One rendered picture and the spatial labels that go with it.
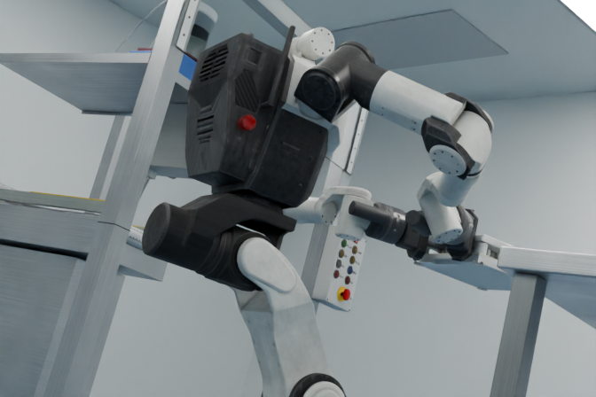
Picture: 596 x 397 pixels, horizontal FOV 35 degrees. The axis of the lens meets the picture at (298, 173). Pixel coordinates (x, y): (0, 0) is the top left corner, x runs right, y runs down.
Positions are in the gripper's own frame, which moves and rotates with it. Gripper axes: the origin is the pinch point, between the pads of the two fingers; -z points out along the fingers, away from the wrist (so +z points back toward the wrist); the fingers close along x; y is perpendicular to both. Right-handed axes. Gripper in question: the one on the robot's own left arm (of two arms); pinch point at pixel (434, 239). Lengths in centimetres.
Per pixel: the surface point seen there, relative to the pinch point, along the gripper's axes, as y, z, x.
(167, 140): -63, 58, -18
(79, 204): -54, 78, 9
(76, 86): -84, 85, -30
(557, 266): 90, 30, 19
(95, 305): -34, 70, 35
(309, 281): -90, -8, 6
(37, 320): -61, 79, 41
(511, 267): 83, 34, 20
